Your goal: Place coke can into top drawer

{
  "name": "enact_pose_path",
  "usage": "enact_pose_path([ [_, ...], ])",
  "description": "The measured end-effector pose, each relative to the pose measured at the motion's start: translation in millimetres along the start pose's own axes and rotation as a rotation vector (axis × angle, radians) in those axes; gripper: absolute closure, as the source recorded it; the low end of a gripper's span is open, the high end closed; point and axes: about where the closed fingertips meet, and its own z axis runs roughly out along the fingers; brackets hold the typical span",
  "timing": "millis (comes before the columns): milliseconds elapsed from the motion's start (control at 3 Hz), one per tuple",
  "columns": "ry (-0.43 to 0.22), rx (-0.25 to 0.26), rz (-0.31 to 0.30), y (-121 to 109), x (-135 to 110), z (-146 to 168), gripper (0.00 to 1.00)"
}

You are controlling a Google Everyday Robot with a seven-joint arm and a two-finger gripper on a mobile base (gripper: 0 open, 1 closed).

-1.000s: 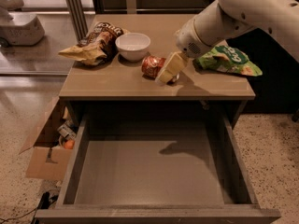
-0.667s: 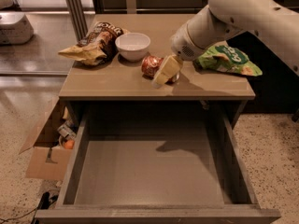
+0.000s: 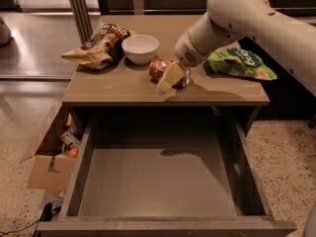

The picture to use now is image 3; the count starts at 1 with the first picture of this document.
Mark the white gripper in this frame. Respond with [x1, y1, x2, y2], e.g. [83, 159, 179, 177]
[156, 29, 210, 95]

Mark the red coke can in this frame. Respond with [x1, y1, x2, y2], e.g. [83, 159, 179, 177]
[149, 58, 190, 88]

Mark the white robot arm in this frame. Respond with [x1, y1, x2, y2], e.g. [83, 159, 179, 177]
[157, 0, 316, 95]

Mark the grey cabinet with top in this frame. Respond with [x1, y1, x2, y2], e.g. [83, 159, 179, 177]
[62, 15, 270, 130]

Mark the open grey top drawer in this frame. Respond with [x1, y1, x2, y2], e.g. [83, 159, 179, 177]
[39, 110, 296, 237]

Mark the white ceramic bowl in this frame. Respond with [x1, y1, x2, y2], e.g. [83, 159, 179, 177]
[121, 35, 159, 65]

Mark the green chip bag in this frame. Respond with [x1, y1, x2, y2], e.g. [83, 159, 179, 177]
[205, 47, 277, 81]

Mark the brown chip bag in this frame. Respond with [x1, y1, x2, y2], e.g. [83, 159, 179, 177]
[61, 23, 136, 70]

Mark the small packet in box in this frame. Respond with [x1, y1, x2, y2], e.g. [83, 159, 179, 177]
[60, 130, 80, 148]

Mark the orange fruit in box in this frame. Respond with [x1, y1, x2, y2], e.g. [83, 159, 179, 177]
[67, 148, 79, 158]

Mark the cardboard box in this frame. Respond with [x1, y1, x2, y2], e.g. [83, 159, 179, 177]
[21, 103, 80, 192]

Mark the black cable on floor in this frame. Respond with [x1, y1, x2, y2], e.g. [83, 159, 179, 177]
[0, 202, 62, 237]

